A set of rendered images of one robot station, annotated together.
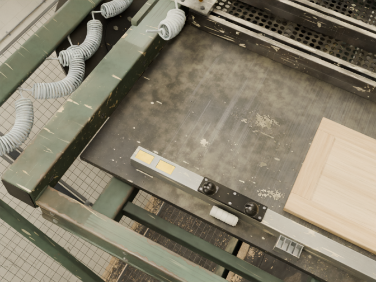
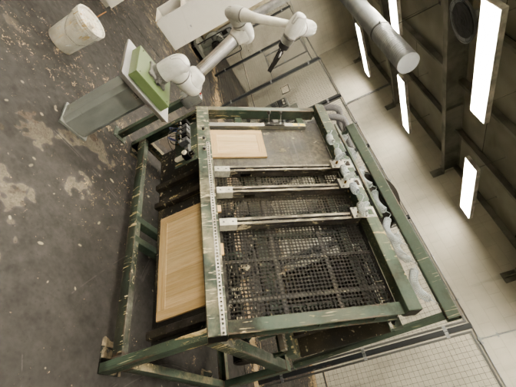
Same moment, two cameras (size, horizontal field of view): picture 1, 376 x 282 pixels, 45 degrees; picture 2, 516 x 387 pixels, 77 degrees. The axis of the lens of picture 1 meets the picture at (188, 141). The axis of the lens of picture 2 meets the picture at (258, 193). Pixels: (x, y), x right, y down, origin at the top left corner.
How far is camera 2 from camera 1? 3.27 m
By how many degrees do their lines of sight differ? 71
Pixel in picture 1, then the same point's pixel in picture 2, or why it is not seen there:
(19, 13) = not seen: outside the picture
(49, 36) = (372, 165)
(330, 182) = (253, 140)
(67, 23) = (375, 173)
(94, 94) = (327, 125)
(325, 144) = (261, 149)
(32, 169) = (319, 107)
